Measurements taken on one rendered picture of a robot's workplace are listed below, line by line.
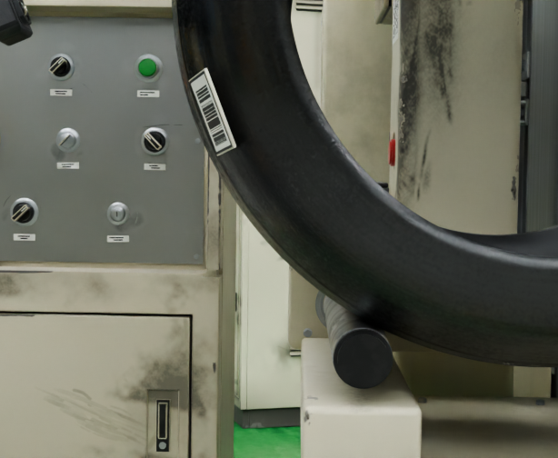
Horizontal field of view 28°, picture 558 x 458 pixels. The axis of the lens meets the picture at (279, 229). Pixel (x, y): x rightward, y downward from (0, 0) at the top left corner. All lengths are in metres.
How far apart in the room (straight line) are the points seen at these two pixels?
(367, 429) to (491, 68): 0.50
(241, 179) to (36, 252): 0.80
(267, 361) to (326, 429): 3.73
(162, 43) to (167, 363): 0.44
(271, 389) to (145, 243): 3.06
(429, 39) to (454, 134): 0.10
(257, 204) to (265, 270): 3.69
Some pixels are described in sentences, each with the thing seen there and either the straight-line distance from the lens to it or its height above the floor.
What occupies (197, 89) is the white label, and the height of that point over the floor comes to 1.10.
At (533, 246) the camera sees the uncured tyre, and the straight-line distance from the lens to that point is 1.11.
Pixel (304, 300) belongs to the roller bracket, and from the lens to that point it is 1.19.
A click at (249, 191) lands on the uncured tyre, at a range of 0.85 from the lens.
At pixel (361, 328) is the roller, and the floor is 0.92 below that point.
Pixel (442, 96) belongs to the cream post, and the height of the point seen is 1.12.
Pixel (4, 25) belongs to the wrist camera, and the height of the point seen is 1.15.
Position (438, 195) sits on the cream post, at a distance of 1.22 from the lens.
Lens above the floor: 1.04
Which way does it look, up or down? 3 degrees down
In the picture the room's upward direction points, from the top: 1 degrees clockwise
